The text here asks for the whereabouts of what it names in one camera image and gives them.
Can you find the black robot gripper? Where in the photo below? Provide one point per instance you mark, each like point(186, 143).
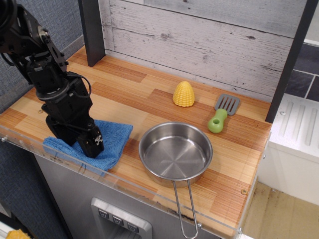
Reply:
point(68, 115)

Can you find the blue microfiber rag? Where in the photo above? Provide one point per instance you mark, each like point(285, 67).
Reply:
point(115, 136)

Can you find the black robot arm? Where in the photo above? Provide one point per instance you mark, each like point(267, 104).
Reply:
point(25, 44)

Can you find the clear acrylic table guard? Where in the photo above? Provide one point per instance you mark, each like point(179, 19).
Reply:
point(213, 207)

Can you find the grey dispenser button panel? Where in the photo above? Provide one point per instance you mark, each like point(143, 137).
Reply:
point(115, 223)

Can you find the yellow object bottom left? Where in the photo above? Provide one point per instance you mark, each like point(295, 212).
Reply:
point(17, 234)

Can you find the yellow toy corn cob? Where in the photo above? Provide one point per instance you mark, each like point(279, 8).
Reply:
point(184, 95)

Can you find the white ridged appliance top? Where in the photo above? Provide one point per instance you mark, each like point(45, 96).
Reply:
point(296, 125)

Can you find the silver pan with wire handle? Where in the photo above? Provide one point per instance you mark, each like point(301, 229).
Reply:
point(176, 154)

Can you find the dark grey left post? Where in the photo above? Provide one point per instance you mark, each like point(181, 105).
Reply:
point(92, 30)

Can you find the dark grey post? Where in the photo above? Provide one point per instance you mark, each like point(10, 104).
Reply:
point(92, 30)
point(296, 46)

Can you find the green handled grey toy spatula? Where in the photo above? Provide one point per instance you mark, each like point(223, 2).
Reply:
point(226, 106)

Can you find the dark grey right post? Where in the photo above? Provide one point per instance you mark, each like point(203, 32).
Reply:
point(296, 46)

